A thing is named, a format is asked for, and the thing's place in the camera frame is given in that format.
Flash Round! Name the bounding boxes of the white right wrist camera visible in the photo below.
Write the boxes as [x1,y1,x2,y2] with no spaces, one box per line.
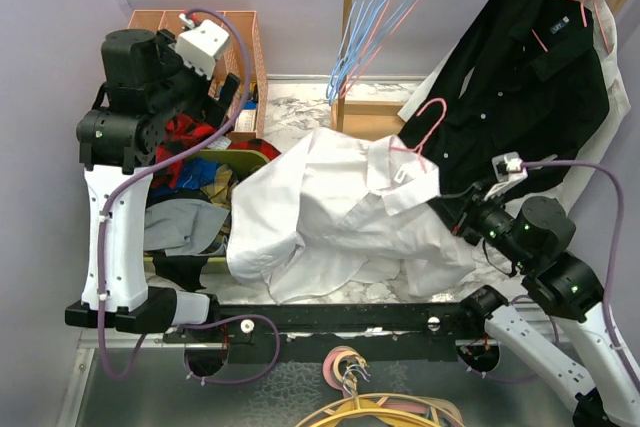
[484,152,528,201]

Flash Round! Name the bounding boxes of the small boxes in organizer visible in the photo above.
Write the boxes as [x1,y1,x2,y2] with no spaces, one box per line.
[234,82,259,132]

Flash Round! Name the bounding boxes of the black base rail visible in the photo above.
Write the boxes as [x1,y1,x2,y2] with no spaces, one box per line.
[164,286,507,364]

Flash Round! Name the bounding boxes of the black hanging shirt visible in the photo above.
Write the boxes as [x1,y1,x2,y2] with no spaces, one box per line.
[399,0,611,228]

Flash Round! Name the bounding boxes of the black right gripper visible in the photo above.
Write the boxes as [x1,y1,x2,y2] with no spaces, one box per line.
[428,177,533,269]

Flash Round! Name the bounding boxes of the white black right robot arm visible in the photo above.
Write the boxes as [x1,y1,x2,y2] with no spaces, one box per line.
[428,187,639,426]

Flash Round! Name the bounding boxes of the red black plaid shirt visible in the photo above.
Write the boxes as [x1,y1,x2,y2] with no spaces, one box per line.
[151,114,280,189]

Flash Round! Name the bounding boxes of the peach plastic file organizer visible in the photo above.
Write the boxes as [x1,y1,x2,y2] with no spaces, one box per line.
[128,9,268,141]

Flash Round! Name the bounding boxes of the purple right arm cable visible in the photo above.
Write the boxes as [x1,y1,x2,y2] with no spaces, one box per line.
[464,158,640,388]

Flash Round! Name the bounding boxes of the aluminium frame rail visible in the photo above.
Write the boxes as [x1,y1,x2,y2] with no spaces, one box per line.
[77,306,609,349]

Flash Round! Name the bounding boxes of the pile of spare hangers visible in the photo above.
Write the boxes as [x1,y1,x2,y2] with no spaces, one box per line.
[294,345,466,427]

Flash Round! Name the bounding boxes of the blue wire hangers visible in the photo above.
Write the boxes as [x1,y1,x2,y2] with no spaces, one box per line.
[326,0,422,104]

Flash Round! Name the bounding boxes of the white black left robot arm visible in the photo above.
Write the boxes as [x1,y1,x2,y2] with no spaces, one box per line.
[65,21,239,342]

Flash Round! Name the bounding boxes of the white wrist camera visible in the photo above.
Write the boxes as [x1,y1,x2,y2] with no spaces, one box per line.
[484,152,528,201]
[175,15,231,80]

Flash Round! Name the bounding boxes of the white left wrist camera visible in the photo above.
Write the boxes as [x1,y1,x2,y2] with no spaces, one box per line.
[175,15,231,80]

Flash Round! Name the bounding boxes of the green plastic laundry bin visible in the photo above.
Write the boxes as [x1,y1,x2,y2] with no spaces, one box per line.
[144,150,269,272]

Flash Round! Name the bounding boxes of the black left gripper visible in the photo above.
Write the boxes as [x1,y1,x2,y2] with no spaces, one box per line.
[149,30,240,128]

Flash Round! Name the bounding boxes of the pink wire hanger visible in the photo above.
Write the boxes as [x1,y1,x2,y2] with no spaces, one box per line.
[389,97,448,171]

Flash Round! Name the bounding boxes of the clothes pile in bin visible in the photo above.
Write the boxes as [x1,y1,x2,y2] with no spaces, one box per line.
[143,158,238,292]

